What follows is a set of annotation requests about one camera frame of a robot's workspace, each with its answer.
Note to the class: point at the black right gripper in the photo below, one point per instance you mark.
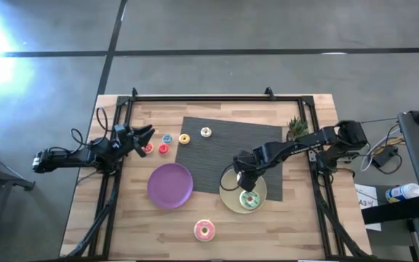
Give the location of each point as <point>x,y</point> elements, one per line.
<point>246,163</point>

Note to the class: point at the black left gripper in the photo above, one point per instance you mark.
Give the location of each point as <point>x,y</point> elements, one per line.
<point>123,135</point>

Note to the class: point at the large green frosted donut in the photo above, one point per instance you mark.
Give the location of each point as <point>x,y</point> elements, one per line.
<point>250,201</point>

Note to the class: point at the large pink frosted donut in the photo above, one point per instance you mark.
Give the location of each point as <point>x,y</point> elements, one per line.
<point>204,230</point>

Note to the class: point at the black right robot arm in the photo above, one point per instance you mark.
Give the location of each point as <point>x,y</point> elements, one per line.
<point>304,142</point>

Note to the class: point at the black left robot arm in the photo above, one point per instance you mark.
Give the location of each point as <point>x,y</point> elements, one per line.
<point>67,157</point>

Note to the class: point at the small pink red donut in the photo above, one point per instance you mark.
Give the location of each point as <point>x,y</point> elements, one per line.
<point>149,149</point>

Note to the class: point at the small blue donut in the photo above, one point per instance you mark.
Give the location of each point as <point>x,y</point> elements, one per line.
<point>164,139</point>

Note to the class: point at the cream plate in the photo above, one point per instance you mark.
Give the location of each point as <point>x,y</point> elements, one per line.
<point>231,199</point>

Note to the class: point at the small yellow donut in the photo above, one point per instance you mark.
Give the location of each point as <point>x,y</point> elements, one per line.
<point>181,139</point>

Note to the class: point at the dark grey woven placemat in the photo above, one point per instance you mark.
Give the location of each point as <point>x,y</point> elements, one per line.
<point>213,156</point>

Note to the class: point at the purple plate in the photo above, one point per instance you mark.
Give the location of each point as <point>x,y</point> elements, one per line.
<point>170,185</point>

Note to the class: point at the small white donut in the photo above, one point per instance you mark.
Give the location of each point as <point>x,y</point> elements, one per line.
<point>203,131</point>

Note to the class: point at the potted succulent plant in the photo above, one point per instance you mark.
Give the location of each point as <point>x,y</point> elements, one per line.
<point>297,127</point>

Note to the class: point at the white paper sheet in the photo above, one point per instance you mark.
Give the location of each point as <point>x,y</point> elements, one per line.
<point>367,207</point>

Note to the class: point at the black power adapter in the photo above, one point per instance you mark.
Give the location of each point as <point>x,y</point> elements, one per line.
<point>384,155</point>

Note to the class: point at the white blue spray can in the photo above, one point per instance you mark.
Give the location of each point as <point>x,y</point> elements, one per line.
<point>402,192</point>

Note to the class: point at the black aluminium table frame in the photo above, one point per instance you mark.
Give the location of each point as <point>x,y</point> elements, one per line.
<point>213,98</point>

